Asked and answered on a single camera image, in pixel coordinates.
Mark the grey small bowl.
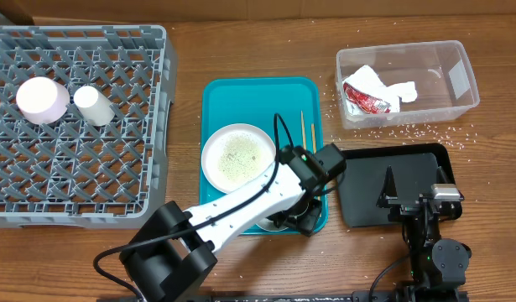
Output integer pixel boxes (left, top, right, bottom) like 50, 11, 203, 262
257, 218, 287, 232

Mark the cream plastic cup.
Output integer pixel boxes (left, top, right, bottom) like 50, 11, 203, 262
73, 86, 115, 127

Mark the right wooden chopstick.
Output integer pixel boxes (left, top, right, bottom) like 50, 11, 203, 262
310, 123, 317, 154

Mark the pink plastic bowl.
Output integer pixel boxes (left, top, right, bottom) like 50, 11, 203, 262
16, 76, 70, 125

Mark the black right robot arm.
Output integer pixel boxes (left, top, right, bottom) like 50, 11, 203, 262
367, 167, 472, 301

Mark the white paper napkin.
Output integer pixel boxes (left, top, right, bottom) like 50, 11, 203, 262
341, 65, 418, 116

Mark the clear plastic bin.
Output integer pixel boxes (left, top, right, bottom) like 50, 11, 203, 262
336, 40, 480, 129

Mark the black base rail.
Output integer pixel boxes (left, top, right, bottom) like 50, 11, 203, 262
96, 291, 468, 302

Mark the red snack wrapper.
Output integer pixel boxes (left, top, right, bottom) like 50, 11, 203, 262
342, 82, 390, 114

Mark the black tray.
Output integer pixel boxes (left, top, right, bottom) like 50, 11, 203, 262
338, 143, 455, 228

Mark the white round plate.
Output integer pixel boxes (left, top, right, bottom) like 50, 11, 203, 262
201, 123, 275, 193

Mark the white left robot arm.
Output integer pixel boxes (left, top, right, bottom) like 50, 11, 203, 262
119, 144, 347, 301

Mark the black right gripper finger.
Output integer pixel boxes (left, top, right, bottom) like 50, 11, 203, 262
436, 166, 453, 185
376, 165, 398, 208

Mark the grey dishwasher rack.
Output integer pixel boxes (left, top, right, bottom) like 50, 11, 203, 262
0, 25, 177, 228

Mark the teal plastic tray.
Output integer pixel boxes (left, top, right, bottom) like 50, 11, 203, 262
198, 76, 329, 237

